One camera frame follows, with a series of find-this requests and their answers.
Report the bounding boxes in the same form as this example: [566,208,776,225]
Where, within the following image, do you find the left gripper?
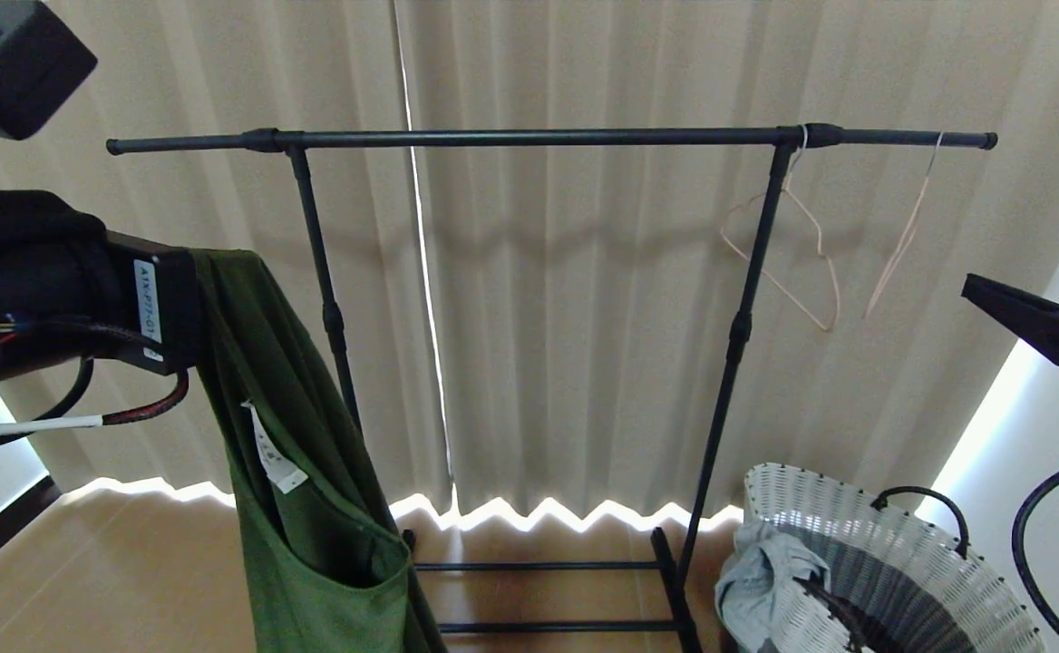
[0,163,206,386]

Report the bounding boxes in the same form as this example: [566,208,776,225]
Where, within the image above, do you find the green long-sleeved shirt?
[189,249,449,653]

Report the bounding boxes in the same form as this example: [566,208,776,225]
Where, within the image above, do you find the pink clothes hanger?
[863,134,945,320]
[720,136,841,332]

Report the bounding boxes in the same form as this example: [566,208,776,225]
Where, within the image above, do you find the white laundry basket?
[715,463,1047,653]

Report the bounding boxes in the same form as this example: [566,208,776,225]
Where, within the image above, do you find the black clothes rack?
[105,122,999,653]

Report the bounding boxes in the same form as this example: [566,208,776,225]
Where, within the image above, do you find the pale blue garment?
[715,520,831,652]

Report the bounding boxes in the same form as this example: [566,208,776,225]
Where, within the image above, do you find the beige curtain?
[0,0,1059,534]

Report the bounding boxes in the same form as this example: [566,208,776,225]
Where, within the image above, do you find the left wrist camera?
[0,0,98,141]

